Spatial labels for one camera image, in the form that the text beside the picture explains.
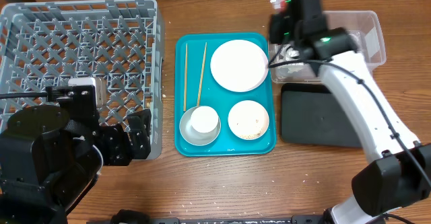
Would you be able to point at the clear plastic bin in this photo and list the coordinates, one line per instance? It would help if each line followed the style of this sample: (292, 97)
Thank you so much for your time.
(363, 26)

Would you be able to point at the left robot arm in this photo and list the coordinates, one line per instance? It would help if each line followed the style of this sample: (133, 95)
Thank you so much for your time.
(51, 157)

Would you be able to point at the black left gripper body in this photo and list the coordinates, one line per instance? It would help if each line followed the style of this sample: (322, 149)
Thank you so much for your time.
(112, 143)

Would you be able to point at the red snack wrapper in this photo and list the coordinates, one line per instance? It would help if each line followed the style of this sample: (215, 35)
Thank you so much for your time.
(278, 5)

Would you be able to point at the cooked rice leftovers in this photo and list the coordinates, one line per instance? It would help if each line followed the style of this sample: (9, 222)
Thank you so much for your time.
(249, 128)

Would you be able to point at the large white round plate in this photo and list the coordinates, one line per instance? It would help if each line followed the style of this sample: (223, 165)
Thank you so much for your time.
(239, 65)

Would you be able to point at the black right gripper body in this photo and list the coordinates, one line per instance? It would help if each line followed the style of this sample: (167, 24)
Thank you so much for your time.
(282, 31)

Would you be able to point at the black waste tray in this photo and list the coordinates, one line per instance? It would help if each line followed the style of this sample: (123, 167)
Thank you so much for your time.
(311, 115)

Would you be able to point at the wooden chopstick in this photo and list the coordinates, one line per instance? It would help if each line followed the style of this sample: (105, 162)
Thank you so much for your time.
(185, 79)
(201, 75)

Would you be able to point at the left wooden chopstick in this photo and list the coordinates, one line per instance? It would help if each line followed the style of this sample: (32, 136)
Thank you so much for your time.
(185, 79)

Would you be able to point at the small white bowl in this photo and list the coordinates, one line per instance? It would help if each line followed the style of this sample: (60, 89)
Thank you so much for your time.
(244, 109)

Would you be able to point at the white cup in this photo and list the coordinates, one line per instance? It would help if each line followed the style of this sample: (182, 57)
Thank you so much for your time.
(204, 119)

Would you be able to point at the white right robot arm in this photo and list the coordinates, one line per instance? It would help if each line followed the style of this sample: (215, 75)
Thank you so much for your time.
(398, 173)

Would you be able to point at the right wooden chopstick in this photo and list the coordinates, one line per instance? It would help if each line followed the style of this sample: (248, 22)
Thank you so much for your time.
(201, 75)

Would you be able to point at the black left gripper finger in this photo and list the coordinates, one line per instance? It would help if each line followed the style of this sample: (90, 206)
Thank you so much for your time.
(140, 145)
(140, 121)

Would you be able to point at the grey metal bowl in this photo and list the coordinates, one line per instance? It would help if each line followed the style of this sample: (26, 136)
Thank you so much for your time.
(193, 137)

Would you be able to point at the grey dishwasher rack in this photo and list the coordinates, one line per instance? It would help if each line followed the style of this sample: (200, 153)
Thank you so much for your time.
(121, 41)

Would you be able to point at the teal plastic tray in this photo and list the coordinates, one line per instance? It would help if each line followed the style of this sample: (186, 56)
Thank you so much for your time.
(214, 95)

